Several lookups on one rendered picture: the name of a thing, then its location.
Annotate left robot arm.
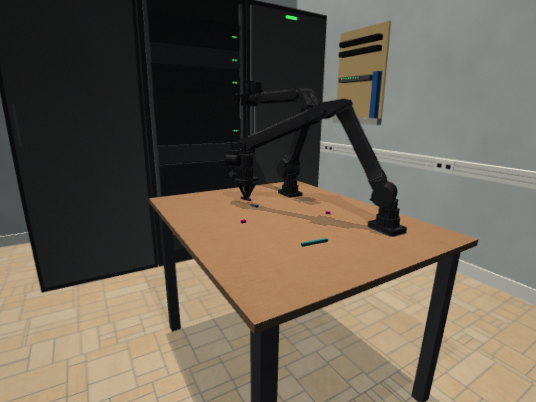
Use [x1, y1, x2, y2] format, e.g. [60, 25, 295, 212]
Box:
[226, 99, 407, 235]

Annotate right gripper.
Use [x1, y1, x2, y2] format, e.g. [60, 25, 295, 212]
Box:
[234, 94, 257, 106]

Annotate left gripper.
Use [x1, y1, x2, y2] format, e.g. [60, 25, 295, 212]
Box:
[234, 167, 259, 200]

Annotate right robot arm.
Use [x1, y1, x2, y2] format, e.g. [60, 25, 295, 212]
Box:
[244, 81, 319, 197]

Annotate turquoise rod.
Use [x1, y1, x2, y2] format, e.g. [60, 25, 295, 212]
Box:
[301, 238, 328, 247]

